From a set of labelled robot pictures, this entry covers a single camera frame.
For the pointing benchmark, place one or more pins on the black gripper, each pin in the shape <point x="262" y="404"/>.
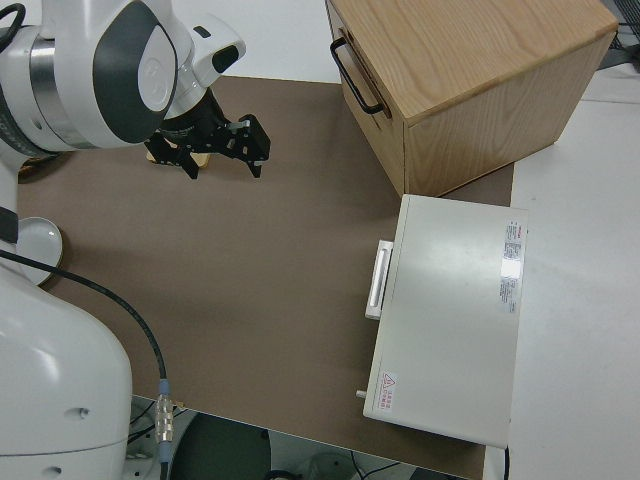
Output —
<point x="200" y="130"/>

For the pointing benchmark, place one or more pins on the gray round plate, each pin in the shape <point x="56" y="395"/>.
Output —
<point x="37" y="240"/>

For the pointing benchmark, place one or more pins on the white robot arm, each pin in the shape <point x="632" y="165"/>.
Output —
<point x="65" y="65"/>

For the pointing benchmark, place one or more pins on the wooden mug rack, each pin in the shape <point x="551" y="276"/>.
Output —
<point x="204" y="160"/>

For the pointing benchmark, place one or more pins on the brown table mat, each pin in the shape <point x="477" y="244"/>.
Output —
<point x="250" y="275"/>

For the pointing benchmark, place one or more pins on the brown wicker basket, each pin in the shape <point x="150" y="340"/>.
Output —
<point x="35" y="165"/>

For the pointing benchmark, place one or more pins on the light wooden box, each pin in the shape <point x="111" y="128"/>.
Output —
<point x="475" y="50"/>

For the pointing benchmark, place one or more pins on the white toaster oven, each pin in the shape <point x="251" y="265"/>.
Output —
<point x="450" y="310"/>

